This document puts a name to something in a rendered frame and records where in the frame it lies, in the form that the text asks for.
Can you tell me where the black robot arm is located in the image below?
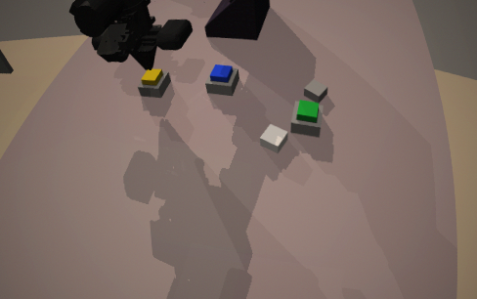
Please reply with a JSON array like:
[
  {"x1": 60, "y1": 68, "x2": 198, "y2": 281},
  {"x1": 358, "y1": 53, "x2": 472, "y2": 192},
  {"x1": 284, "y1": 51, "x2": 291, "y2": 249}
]
[{"x1": 69, "y1": 0, "x2": 143, "y2": 63}]

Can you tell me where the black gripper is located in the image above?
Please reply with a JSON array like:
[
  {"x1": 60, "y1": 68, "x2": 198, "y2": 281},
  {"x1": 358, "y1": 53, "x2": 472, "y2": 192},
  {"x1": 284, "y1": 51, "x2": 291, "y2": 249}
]
[{"x1": 92, "y1": 0, "x2": 193, "y2": 70}]

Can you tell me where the green button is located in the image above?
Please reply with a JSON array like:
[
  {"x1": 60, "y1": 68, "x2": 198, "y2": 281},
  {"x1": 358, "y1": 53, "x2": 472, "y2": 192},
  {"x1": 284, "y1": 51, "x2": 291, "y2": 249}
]
[{"x1": 290, "y1": 100, "x2": 323, "y2": 138}]

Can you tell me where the yellow button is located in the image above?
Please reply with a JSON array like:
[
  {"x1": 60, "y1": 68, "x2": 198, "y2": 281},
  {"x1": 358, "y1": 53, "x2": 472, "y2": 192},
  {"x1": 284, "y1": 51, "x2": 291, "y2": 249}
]
[{"x1": 137, "y1": 69, "x2": 171, "y2": 98}]

